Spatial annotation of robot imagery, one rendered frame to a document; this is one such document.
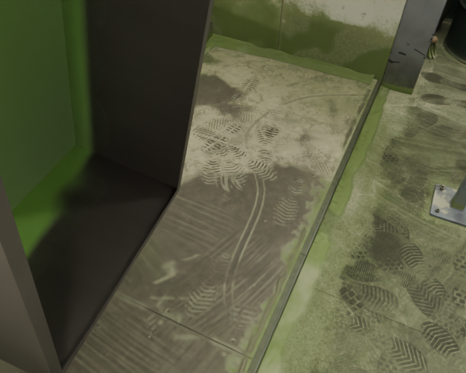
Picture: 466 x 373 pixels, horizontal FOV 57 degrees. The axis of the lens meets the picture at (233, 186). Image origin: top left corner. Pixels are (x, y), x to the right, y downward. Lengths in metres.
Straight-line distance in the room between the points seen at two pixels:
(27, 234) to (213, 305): 0.66
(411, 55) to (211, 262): 1.60
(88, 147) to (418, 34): 1.81
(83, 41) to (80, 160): 0.38
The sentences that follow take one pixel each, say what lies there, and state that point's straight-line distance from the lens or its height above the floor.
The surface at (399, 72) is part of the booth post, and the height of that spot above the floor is 0.12.
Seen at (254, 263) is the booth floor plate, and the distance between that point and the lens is 1.62.
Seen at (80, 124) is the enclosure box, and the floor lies 0.62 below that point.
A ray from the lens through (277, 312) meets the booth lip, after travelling 1.52.
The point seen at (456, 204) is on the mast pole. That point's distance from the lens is 2.05.
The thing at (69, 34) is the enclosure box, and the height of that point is 0.90.
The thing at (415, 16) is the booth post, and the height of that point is 0.44.
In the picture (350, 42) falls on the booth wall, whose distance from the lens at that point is 2.62.
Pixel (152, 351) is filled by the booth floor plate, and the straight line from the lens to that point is 1.47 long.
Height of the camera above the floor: 1.39
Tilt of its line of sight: 46 degrees down
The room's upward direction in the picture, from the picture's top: 1 degrees clockwise
